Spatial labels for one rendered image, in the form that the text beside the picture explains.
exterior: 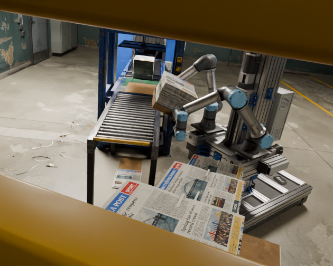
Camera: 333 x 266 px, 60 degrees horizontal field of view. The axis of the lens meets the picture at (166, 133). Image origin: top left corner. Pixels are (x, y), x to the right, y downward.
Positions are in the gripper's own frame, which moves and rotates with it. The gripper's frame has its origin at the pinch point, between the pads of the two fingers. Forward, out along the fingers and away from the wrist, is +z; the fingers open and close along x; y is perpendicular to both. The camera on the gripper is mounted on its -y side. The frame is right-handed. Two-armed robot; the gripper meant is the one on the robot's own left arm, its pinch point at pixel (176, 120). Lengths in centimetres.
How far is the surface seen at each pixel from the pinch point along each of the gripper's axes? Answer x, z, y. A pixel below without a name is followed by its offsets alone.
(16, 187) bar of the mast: 53, -192, 52
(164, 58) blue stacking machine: 0, 352, -14
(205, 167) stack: -24.1, -43.2, -6.7
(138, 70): 39, 194, -23
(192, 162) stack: -15.9, -39.2, -9.8
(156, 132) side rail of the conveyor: 7.0, 11.6, -21.6
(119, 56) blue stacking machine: 78, 353, -51
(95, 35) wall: 210, 868, -131
